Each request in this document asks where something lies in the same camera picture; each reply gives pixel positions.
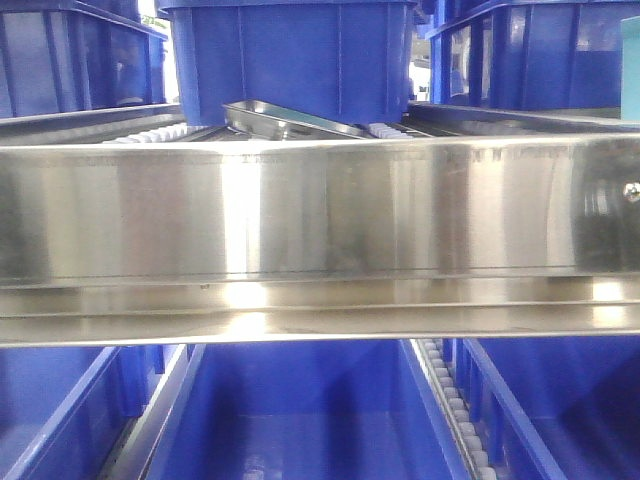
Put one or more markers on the light teal plastic bin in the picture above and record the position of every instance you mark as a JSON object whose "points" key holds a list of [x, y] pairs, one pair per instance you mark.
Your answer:
{"points": [[630, 69]]}

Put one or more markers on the steel shelf front beam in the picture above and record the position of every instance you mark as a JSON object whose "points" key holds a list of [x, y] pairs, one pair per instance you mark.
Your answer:
{"points": [[259, 240]]}

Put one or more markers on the steel tray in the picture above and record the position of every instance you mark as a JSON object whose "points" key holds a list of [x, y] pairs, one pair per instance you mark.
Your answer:
{"points": [[274, 122]]}

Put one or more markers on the dark blue bin centre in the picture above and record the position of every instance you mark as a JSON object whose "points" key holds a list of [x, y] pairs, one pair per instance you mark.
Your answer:
{"points": [[346, 61]]}

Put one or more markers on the dark blue bin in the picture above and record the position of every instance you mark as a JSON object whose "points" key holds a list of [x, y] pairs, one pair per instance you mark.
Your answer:
{"points": [[66, 56], [346, 61], [527, 55]]}

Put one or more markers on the dark blue bin right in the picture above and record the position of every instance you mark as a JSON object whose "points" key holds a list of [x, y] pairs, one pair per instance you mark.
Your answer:
{"points": [[527, 55]]}

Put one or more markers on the lower blue bin right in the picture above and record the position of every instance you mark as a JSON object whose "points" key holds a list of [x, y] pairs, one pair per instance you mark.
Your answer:
{"points": [[552, 407]]}

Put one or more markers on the lower blue bin left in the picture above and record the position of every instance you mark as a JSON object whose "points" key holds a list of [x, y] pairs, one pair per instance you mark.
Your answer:
{"points": [[86, 412]]}

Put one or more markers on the dark blue bin left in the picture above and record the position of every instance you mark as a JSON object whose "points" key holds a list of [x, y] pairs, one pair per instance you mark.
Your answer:
{"points": [[66, 56]]}

